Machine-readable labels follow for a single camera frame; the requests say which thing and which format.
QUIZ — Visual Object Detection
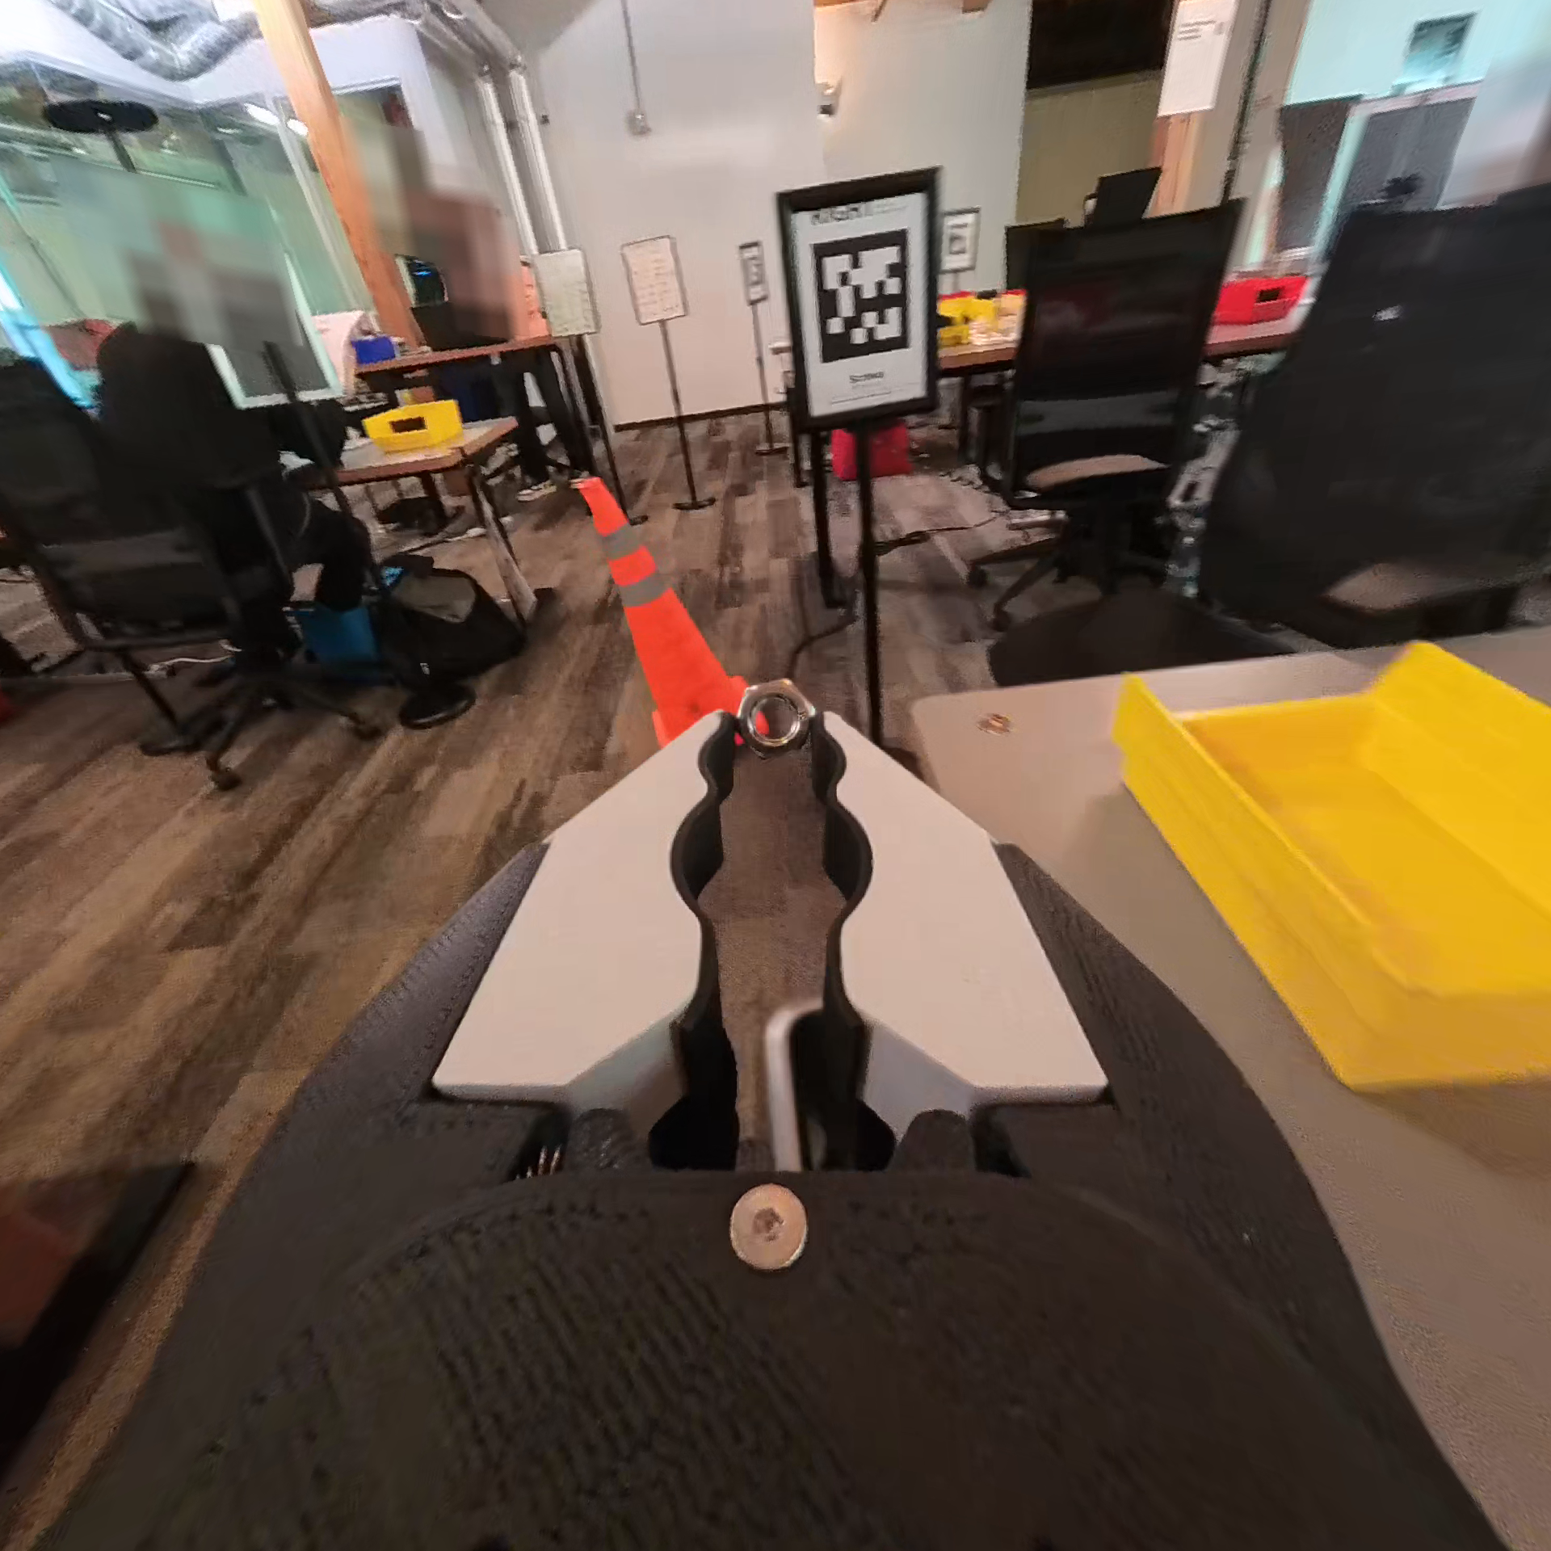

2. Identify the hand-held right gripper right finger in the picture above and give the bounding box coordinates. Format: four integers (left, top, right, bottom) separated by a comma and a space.
814, 712, 1113, 1137

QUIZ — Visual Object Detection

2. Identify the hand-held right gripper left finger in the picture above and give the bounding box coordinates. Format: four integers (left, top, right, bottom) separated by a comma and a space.
431, 712, 743, 1131

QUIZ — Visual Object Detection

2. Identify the shiny hex nut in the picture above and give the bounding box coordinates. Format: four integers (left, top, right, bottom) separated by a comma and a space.
735, 679, 818, 762

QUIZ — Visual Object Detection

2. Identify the yellow plastic bin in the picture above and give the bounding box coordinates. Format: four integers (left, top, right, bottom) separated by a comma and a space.
1113, 640, 1551, 1092
361, 400, 471, 456

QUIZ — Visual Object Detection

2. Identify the orange traffic cone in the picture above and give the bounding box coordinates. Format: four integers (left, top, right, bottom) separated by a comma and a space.
570, 475, 756, 747

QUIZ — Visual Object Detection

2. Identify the black backpack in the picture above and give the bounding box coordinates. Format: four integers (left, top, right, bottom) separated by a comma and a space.
376, 555, 529, 693

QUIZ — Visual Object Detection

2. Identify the blue box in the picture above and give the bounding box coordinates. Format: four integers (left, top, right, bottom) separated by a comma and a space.
297, 602, 392, 665

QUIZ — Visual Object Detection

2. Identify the red plastic bin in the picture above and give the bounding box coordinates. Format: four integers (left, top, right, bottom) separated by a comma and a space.
1212, 272, 1313, 326
830, 421, 911, 481

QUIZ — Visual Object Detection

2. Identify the grey top desk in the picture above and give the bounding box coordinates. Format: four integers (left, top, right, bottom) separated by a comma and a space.
328, 417, 535, 633

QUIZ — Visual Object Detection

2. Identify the long wooden desk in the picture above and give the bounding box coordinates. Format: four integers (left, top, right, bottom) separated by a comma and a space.
939, 318, 1322, 379

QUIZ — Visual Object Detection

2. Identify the dark wooden desk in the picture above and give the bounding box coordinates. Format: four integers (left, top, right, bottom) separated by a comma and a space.
357, 338, 607, 487

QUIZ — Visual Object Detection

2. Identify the row of yellow bins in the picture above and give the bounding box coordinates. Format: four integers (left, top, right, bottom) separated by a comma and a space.
939, 291, 1030, 348

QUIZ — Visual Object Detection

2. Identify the black mesh office chair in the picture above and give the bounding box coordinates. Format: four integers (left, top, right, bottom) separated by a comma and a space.
1193, 183, 1551, 656
970, 200, 1247, 633

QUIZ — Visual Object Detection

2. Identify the small whiteboard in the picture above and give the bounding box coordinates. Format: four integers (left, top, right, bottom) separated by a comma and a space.
533, 249, 601, 342

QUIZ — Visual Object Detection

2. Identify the black framed tag sign stand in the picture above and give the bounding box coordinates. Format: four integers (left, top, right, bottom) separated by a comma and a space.
776, 167, 944, 743

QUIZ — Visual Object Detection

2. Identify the whiteboard sign stand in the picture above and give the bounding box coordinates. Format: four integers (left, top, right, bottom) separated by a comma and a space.
621, 237, 729, 514

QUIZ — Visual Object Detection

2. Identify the small sign stand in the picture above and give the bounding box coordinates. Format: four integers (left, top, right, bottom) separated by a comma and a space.
739, 241, 791, 458

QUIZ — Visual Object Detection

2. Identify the hanging paper sign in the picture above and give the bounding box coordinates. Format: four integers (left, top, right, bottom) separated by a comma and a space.
1158, 0, 1241, 119

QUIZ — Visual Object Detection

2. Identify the wooden support post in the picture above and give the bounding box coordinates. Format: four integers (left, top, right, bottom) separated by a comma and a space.
254, 0, 427, 353

